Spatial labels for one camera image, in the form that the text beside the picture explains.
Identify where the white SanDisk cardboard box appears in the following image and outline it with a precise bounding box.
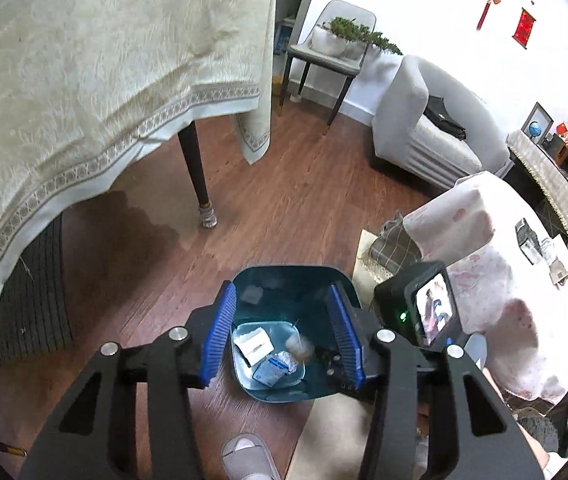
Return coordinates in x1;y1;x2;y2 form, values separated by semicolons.
233;327;274;366

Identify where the blue tissue packet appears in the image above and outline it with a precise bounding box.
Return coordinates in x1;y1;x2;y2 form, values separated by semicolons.
252;351;298;388

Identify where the black tissue pack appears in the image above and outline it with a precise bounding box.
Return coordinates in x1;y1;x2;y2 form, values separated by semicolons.
515;218;542;256

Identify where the teal plastic trash bin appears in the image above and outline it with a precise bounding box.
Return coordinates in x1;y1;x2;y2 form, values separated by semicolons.
231;264;361;404

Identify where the checked grey under cloth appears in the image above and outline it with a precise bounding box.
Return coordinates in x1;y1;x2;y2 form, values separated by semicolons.
369;212;422;275

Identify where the grey slipper on foot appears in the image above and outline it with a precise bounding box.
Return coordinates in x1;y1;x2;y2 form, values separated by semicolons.
221;434;281;480

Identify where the pink floral round tablecloth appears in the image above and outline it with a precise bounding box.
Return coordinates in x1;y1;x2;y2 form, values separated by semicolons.
403;171;568;404

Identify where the dark floor mat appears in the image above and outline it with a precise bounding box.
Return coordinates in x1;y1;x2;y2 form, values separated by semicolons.
0;217;72;367

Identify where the dark table leg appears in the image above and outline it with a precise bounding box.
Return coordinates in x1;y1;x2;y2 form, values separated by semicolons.
178;122;218;229

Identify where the grey armchair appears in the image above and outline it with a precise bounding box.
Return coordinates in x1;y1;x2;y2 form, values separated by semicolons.
372;55;508;190

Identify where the black bag on armchair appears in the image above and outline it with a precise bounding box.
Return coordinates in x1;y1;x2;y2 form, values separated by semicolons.
424;96;466;141

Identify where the small blue globe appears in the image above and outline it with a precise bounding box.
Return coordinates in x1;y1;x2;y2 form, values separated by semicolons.
527;120;543;142

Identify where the framed picture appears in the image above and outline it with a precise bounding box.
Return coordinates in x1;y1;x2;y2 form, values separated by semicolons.
522;102;553;144

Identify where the grey dining chair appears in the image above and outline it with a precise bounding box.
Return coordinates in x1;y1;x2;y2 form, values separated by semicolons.
278;0;376;132

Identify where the potted green plant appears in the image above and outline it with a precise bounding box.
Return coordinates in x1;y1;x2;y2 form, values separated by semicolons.
309;16;402;58

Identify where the beige patterned tablecloth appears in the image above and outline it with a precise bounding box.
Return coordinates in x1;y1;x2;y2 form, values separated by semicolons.
0;0;275;296

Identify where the red wall banner right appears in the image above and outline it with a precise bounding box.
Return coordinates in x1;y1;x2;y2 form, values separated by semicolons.
512;9;536;49

